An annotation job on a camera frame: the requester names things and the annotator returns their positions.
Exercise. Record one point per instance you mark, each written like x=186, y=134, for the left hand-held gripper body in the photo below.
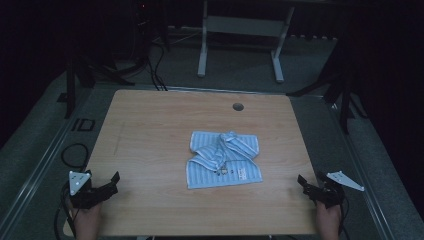
x=80, y=196

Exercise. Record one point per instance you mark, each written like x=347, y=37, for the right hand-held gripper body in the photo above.
x=330, y=195

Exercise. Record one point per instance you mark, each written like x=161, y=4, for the blue striped towel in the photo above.
x=224, y=160

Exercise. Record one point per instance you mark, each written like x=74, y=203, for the person's left hand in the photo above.
x=87, y=216

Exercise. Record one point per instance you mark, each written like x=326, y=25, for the person's right hand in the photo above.
x=328, y=218

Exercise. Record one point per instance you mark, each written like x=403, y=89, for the black metal stand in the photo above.
x=70, y=86
x=345, y=100

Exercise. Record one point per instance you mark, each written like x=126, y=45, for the dark equipment rack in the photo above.
x=146, y=23

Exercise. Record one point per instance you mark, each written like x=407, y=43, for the white metal desk frame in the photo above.
x=245, y=26

